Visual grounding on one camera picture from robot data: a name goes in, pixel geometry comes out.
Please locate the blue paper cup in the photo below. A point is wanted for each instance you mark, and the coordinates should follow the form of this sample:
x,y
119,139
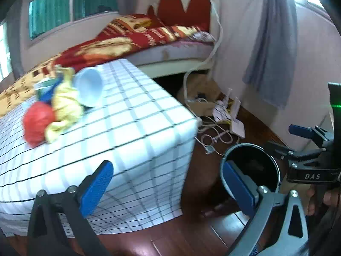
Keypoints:
x,y
89,85

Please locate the red plastic bag ball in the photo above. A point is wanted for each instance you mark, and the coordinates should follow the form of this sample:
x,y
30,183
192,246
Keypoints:
x,y
35,121

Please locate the green glass window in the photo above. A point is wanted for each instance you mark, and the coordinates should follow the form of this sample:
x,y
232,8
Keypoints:
x,y
46,15

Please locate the brown cardboard box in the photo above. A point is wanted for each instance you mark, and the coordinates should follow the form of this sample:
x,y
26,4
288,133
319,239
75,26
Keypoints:
x,y
202,95

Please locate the black round trash bin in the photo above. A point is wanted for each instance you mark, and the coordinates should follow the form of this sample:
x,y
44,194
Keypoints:
x,y
254,162

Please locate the white checkered tablecloth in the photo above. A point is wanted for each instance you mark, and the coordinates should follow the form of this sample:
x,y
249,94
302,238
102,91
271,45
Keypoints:
x,y
139,127

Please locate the white wifi router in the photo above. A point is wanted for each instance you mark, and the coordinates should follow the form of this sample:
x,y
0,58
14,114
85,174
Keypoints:
x,y
237,127

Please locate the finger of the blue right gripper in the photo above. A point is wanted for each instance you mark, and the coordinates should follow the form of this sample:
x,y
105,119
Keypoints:
x,y
303,132

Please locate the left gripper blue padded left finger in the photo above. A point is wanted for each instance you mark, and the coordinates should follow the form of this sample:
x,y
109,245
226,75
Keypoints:
x,y
46,235

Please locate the red yellow patterned blanket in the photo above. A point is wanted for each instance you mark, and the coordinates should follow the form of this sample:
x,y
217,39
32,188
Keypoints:
x,y
123,36

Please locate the red heart headboard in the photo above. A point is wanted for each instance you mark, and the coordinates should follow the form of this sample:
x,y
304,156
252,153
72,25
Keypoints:
x,y
203,13

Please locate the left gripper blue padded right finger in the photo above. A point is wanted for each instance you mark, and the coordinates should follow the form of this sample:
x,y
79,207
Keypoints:
x,y
258,203

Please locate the person's right hand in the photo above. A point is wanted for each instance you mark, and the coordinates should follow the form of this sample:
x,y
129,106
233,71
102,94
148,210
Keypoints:
x,y
331,198

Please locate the blue sock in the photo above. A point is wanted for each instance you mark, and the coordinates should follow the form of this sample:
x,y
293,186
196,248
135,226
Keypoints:
x,y
47,92

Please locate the yellow cloth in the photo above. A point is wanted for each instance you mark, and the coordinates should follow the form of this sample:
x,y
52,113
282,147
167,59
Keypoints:
x,y
65,105

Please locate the grey hanging curtain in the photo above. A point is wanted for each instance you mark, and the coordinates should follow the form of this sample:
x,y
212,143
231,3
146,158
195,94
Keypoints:
x,y
272,63

